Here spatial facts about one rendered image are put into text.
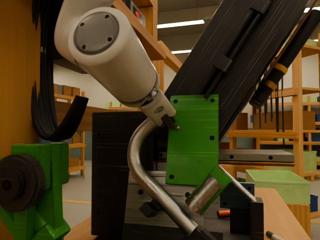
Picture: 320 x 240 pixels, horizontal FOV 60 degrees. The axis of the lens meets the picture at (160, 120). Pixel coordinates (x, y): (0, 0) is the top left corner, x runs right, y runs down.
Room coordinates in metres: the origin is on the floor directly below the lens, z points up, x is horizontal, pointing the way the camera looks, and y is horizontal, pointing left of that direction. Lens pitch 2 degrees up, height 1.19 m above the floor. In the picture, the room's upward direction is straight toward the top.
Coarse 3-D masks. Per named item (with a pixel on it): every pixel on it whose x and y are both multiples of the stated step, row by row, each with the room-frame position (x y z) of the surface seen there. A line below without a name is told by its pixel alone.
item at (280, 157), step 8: (160, 152) 0.76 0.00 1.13; (224, 152) 0.73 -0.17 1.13; (232, 152) 0.73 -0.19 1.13; (240, 152) 0.73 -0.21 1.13; (248, 152) 0.73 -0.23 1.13; (256, 152) 0.73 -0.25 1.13; (264, 152) 0.73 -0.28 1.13; (272, 152) 0.73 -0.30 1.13; (280, 152) 0.73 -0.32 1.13; (288, 152) 0.73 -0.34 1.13; (160, 160) 0.76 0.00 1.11; (224, 160) 0.72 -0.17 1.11; (232, 160) 0.72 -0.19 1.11; (240, 160) 0.71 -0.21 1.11; (248, 160) 0.70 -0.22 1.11; (256, 160) 0.70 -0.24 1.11; (264, 160) 0.69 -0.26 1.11; (272, 160) 0.69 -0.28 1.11; (280, 160) 0.68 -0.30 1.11; (288, 160) 0.68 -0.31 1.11
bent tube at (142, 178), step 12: (144, 120) 0.63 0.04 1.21; (144, 132) 0.62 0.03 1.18; (132, 144) 0.62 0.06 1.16; (132, 156) 0.61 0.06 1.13; (132, 168) 0.60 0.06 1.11; (144, 180) 0.59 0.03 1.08; (156, 192) 0.58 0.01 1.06; (168, 204) 0.57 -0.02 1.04; (180, 216) 0.56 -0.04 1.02; (180, 228) 0.56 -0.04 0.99; (192, 228) 0.55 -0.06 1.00
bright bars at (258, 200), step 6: (222, 168) 0.76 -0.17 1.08; (228, 174) 0.75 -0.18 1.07; (234, 180) 0.73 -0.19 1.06; (234, 186) 0.73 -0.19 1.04; (240, 186) 0.73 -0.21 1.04; (246, 192) 0.72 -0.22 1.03; (252, 198) 0.72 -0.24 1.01; (258, 198) 0.74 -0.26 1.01; (252, 204) 0.70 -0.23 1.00; (258, 204) 0.70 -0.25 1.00; (252, 210) 0.70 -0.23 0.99; (258, 210) 0.70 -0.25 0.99; (252, 216) 0.70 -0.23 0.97; (258, 216) 0.70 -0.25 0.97; (252, 222) 0.70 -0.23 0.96; (258, 222) 0.70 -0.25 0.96; (252, 228) 0.70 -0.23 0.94; (258, 228) 0.70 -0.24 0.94; (252, 234) 0.70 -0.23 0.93; (258, 234) 0.70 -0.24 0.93
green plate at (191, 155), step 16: (176, 96) 0.66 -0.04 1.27; (192, 96) 0.65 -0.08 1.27; (176, 112) 0.65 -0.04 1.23; (192, 112) 0.64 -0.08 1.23; (208, 112) 0.63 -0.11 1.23; (192, 128) 0.63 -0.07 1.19; (208, 128) 0.62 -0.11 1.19; (176, 144) 0.63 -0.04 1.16; (192, 144) 0.62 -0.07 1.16; (208, 144) 0.61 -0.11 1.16; (176, 160) 0.62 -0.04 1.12; (192, 160) 0.61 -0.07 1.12; (208, 160) 0.61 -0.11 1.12; (176, 176) 0.61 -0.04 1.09; (192, 176) 0.61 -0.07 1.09
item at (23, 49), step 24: (0, 0) 0.50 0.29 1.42; (24, 0) 0.55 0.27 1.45; (0, 24) 0.50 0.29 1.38; (24, 24) 0.55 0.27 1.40; (0, 48) 0.50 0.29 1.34; (24, 48) 0.56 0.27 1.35; (0, 72) 0.50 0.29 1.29; (24, 72) 0.56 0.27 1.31; (0, 96) 0.50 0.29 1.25; (24, 96) 0.56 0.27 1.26; (0, 120) 0.50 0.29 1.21; (24, 120) 0.56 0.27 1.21; (0, 144) 0.50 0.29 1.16
